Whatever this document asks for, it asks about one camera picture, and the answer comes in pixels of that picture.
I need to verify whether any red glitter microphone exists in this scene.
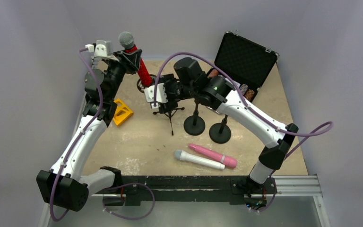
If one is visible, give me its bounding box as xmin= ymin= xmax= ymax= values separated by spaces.
xmin=118 ymin=31 xmax=153 ymax=88

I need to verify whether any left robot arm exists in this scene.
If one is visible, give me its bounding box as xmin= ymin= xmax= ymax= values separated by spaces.
xmin=36 ymin=49 xmax=142 ymax=211

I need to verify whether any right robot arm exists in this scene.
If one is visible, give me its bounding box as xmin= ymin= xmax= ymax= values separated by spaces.
xmin=145 ymin=57 xmax=298 ymax=186

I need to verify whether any left black round-base stand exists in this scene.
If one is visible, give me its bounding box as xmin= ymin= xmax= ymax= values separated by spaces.
xmin=183 ymin=100 xmax=206 ymax=136

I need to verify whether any black round-base stand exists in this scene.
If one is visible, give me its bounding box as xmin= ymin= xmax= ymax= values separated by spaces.
xmin=209 ymin=115 xmax=231 ymax=144
xmin=183 ymin=100 xmax=206 ymax=136

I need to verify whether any right black round-base stand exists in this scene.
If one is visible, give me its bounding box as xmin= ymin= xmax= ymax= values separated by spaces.
xmin=209 ymin=115 xmax=231 ymax=144

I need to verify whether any white microphone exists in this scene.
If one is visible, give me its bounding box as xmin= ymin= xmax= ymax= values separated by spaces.
xmin=174 ymin=149 xmax=225 ymax=170

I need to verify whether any black poker chip case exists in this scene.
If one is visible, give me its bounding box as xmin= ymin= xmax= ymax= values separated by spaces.
xmin=214 ymin=31 xmax=279 ymax=102

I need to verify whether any pink microphone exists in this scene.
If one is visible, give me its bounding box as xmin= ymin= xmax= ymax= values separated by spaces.
xmin=188 ymin=143 xmax=238 ymax=168

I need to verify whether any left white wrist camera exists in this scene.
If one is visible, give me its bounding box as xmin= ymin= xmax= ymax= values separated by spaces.
xmin=85 ymin=40 xmax=120 ymax=69

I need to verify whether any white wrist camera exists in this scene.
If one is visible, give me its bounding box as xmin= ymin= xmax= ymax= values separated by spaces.
xmin=144 ymin=82 xmax=170 ymax=109
xmin=85 ymin=40 xmax=120 ymax=69

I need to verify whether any black tripod shock mount stand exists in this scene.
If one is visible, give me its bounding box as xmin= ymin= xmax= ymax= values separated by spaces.
xmin=153 ymin=74 xmax=185 ymax=136

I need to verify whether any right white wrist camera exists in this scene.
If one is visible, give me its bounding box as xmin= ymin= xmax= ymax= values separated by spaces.
xmin=144 ymin=82 xmax=170 ymax=109

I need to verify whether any yellow plastic bracket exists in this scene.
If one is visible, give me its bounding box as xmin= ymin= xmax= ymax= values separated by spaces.
xmin=113 ymin=98 xmax=134 ymax=126

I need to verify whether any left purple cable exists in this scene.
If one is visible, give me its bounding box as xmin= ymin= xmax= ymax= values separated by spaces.
xmin=48 ymin=47 xmax=104 ymax=222

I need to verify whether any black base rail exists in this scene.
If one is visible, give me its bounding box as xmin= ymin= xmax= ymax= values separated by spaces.
xmin=98 ymin=175 xmax=277 ymax=208

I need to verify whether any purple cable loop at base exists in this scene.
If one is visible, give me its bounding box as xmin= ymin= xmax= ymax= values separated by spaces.
xmin=102 ymin=183 xmax=156 ymax=220

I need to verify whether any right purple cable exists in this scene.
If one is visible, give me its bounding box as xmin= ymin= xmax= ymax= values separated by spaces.
xmin=152 ymin=52 xmax=334 ymax=160

